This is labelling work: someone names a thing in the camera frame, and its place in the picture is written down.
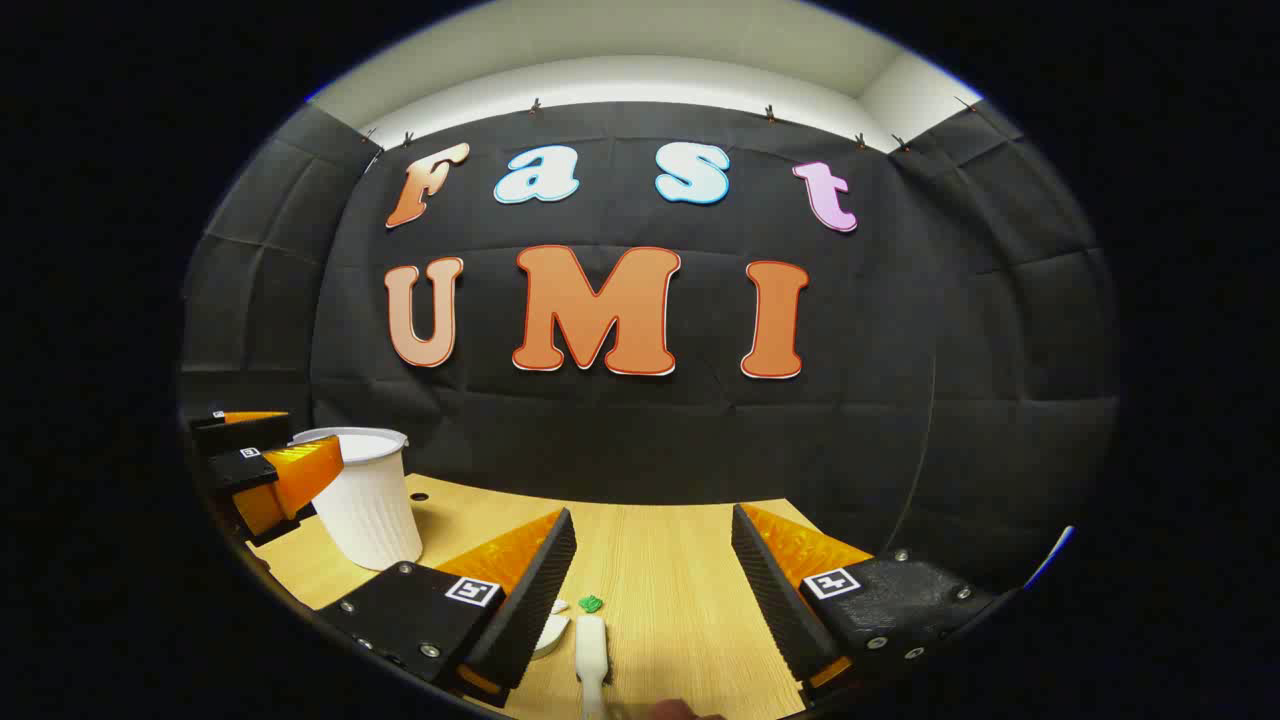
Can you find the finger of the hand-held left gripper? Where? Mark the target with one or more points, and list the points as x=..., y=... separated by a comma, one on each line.
x=240, y=435
x=245, y=470

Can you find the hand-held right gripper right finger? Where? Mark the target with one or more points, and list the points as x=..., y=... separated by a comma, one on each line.
x=775, y=590

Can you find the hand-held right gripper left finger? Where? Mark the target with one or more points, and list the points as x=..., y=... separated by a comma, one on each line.
x=535, y=590

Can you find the white plastic dustpan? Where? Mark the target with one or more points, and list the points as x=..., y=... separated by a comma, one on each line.
x=552, y=638

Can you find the green paper ball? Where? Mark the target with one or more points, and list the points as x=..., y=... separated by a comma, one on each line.
x=591, y=604

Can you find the small white broom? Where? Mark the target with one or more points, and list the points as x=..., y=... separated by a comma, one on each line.
x=592, y=650

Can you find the white ribbed garbage bin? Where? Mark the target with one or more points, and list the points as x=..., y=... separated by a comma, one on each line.
x=375, y=510

